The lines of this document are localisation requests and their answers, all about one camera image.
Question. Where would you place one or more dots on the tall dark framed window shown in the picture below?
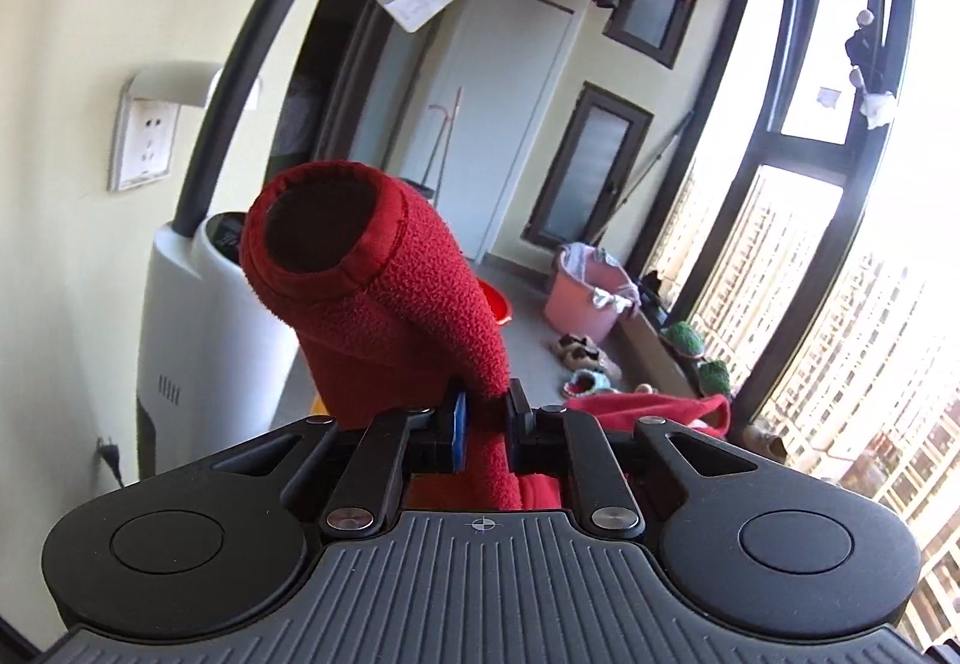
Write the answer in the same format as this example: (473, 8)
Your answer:
(592, 169)

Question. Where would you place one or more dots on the white door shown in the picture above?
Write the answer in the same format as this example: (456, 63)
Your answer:
(510, 109)

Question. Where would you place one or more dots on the beige shoe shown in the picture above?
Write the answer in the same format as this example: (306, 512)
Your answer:
(765, 443)

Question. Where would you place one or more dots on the white pedal trash bin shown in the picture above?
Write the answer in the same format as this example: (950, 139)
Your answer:
(418, 187)

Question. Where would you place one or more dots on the red fleece garment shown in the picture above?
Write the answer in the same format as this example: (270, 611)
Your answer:
(390, 304)

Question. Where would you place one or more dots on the long leaning pole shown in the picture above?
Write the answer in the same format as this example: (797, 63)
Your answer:
(645, 176)

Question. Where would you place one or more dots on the white cylindrical appliance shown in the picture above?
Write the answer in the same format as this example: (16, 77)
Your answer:
(225, 334)

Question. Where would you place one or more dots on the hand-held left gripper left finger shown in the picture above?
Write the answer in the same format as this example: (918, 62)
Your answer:
(459, 431)

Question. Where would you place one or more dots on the green plush slipper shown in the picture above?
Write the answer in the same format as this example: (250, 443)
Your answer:
(589, 382)

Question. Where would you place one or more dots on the white wall socket with cover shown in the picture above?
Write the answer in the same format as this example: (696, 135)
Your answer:
(146, 139)

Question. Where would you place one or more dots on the red bucket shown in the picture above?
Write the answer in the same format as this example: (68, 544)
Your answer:
(496, 307)

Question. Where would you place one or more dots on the black window frame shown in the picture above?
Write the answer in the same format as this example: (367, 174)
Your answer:
(757, 131)

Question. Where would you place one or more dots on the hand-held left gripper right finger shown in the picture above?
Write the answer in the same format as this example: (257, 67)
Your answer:
(519, 425)

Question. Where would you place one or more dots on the pink bucket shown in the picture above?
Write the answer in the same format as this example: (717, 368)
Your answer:
(581, 300)

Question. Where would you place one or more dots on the black sliding door frame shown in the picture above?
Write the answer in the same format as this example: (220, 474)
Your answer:
(247, 48)

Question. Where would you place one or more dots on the small dark pot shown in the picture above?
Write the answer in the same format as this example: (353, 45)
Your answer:
(651, 285)

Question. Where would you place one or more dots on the small cloth on hanger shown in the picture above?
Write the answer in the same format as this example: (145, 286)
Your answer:
(827, 96)

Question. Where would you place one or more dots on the small dark framed window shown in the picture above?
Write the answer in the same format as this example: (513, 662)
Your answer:
(652, 11)

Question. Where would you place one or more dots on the brown plush slipper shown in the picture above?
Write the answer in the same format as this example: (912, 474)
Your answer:
(571, 343)
(596, 358)

